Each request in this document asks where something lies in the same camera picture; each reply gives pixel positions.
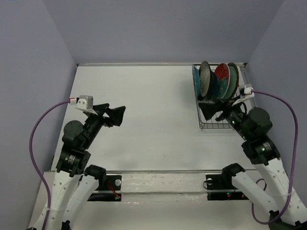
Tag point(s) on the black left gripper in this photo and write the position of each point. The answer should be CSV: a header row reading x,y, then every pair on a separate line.
x,y
116,114

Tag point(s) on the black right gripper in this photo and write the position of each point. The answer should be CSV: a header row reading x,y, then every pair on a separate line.
x,y
208,109

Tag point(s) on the navy leaf shaped dish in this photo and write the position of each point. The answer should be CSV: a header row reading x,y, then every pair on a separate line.
x,y
217,91

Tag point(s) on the teal scalloped plate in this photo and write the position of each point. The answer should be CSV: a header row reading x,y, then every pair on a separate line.
x,y
197,83

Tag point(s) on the red teal floral plate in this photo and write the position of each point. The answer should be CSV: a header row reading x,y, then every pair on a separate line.
x,y
222,71

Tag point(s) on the silver rimmed cream plate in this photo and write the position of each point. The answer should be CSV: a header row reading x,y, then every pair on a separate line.
x,y
206,81

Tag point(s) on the dark teal round plate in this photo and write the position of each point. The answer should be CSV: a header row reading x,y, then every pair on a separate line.
x,y
238,79

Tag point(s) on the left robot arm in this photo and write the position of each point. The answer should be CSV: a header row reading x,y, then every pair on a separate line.
x,y
74,180

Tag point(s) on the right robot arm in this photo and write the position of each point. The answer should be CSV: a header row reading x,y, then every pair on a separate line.
x,y
285,208

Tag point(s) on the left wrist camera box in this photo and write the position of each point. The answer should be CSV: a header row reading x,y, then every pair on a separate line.
x,y
83,103

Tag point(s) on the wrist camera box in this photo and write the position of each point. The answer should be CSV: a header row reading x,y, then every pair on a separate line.
x,y
83,103
245,93

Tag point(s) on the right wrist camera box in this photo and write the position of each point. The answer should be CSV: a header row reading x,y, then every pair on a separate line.
x,y
245,93

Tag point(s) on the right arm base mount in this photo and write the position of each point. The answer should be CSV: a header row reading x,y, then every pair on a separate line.
x,y
218,190

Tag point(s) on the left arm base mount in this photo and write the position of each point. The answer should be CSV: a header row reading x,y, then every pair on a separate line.
x,y
109,191

